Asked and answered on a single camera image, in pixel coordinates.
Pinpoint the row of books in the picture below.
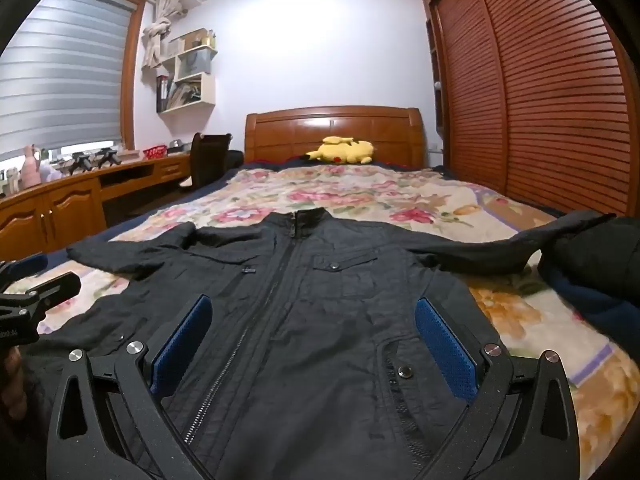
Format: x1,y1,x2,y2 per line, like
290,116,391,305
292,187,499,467
167,80,203,111

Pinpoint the yellow plush toy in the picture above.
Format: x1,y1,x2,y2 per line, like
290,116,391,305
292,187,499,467
305,136,377,166

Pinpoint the navy fleece cloth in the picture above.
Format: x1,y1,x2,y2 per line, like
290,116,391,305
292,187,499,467
540,260,640,333

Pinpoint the grey paper bag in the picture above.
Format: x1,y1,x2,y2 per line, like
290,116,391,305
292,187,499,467
180,52,211,78

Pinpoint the white wall shelf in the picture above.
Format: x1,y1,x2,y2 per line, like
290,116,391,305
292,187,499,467
156,27,219,114

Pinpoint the floral blanket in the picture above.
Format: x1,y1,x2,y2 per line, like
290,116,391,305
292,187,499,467
5,164,638,461

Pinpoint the pink vase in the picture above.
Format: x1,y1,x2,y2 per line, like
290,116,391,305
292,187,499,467
21,145,42,188

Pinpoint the wooden desk cabinet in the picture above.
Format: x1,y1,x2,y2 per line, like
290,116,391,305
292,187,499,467
0,152,193,256

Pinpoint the wooden bed headboard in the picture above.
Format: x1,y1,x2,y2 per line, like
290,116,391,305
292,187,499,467
245,106,426,168

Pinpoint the dark chair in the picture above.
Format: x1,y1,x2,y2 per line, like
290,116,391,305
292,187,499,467
190,132,233,193

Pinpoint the grey window blind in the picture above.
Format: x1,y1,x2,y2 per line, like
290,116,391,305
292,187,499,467
0,0,136,158

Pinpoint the black crinkled zip jacket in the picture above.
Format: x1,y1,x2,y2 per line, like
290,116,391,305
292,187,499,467
22,208,618,480

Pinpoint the person's left hand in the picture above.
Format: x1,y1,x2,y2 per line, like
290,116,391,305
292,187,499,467
0,349,27,413

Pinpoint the tied beige curtain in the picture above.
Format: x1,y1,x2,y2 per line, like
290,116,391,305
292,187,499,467
141,0,188,71

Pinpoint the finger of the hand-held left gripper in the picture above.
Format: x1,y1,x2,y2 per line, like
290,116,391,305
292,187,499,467
0,272,82,311
0,254,49,281

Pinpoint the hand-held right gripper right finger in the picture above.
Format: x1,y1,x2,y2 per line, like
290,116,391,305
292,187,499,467
414,296,583,480

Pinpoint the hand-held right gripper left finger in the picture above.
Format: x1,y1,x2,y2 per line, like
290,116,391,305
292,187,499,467
45,294,221,480

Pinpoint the louvered wooden wardrobe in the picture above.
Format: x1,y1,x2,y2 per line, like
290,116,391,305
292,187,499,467
417,0,633,218

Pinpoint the black nylon jacket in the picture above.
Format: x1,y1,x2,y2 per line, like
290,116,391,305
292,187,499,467
537,212,640,291

